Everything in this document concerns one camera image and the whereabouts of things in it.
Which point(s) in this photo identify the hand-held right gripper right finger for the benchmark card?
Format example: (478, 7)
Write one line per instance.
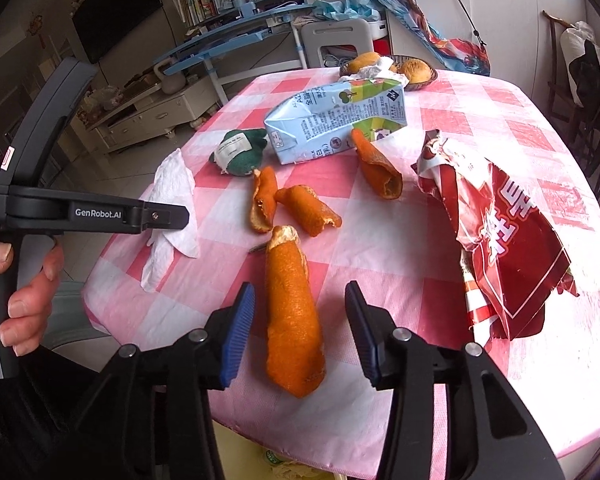
(362, 332)

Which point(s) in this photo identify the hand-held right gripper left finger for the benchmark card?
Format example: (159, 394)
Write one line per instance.
(237, 332)

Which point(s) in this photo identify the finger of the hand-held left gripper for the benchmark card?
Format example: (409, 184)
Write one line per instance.
(165, 217)

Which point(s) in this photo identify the white tissue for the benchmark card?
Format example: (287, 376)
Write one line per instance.
(380, 75)
(175, 180)

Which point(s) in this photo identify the long orange peel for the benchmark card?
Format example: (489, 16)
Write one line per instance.
(292, 320)

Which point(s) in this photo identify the yellow waste bin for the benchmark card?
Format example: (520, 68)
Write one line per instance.
(235, 455)

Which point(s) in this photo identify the light blue milk carton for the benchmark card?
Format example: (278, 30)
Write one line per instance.
(325, 120)

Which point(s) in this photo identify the person's left hand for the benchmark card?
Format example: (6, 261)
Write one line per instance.
(35, 300)

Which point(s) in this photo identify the curled orange peel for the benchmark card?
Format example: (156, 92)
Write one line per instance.
(305, 205)
(377, 170)
(262, 205)

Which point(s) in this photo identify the cream television cabinet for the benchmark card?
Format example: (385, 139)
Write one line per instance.
(145, 115)

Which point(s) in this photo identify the green cloth pouch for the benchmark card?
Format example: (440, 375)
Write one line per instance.
(252, 142)

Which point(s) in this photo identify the grey white chair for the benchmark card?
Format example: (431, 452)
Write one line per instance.
(75, 320)

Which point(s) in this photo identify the pink kettlebell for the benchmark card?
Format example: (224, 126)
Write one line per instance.
(172, 82)

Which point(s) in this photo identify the red snack bag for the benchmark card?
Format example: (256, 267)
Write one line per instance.
(505, 240)

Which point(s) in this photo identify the blue study desk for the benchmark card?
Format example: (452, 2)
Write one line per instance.
(230, 35)

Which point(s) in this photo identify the black television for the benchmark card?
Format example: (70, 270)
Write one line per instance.
(115, 10)

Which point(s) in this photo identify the row of books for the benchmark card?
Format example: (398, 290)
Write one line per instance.
(192, 5)

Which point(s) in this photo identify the white plastic stool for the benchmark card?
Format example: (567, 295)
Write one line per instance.
(330, 35)

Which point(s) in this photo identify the orange fruit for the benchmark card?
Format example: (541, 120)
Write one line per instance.
(415, 70)
(365, 61)

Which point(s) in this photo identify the wicker fruit basket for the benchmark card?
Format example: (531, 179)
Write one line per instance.
(427, 80)

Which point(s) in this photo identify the blue white plastic bag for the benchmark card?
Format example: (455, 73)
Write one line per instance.
(350, 2)

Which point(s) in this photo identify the colourful printed bag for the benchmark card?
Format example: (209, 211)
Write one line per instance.
(430, 30)

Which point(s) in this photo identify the dark wooden chair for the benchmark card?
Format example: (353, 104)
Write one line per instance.
(552, 60)

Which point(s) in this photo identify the black garment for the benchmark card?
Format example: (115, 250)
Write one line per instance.
(592, 90)

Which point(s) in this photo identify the white cupboard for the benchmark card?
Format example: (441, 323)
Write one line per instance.
(510, 20)

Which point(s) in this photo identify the white cloth bag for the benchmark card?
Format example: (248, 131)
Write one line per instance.
(572, 40)

